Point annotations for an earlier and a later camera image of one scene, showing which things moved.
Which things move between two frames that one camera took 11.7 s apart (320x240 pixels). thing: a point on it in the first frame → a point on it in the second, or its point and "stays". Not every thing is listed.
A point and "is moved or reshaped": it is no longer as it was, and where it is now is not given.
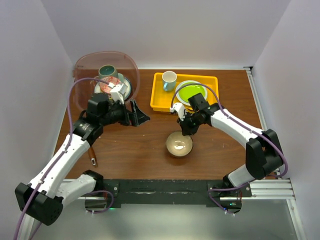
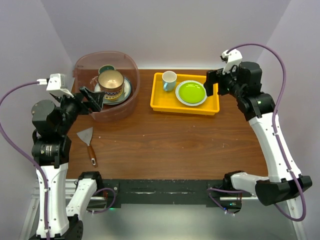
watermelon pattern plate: [126, 95] stays
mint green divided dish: [121, 77] is moved or reshaped
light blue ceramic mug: [169, 81] stays
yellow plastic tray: [162, 101] stays
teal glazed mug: [107, 70] stays
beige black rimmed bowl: [178, 145] → [110, 81]
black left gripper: [136, 116] → [95, 97]
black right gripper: [186, 130] → [214, 77]
